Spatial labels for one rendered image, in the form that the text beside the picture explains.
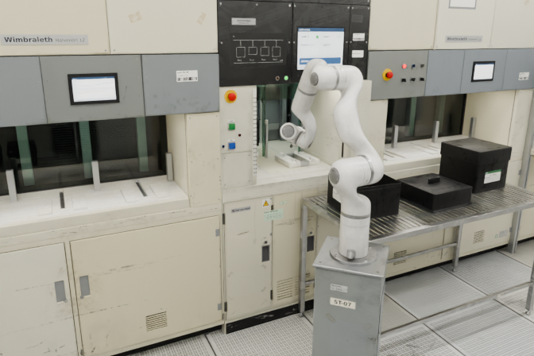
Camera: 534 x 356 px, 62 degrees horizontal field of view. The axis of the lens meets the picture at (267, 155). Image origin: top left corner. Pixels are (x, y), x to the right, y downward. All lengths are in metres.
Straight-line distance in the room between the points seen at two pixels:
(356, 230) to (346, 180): 0.23
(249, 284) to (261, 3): 1.51
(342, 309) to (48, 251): 1.32
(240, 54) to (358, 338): 1.38
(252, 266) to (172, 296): 0.46
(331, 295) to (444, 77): 1.66
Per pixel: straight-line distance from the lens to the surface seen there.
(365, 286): 1.86
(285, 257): 2.66
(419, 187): 2.53
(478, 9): 3.20
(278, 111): 3.38
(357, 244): 1.87
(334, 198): 2.39
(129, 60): 2.09
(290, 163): 2.69
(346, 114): 1.79
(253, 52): 2.26
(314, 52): 2.42
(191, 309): 2.57
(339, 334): 2.01
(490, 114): 3.76
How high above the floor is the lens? 1.66
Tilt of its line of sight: 15 degrees down
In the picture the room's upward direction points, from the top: straight up
